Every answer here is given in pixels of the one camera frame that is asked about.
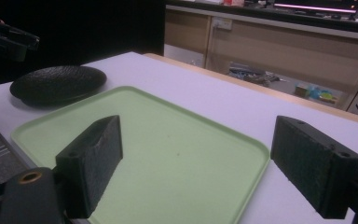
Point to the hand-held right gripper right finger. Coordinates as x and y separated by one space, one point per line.
310 168

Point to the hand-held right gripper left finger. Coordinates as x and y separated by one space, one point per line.
90 161

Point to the black textured plate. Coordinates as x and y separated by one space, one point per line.
57 84

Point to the colourful toy blocks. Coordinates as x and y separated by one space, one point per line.
318 94

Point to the light green plastic tray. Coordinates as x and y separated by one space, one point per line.
174 140

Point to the red box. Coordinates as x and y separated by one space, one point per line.
233 2

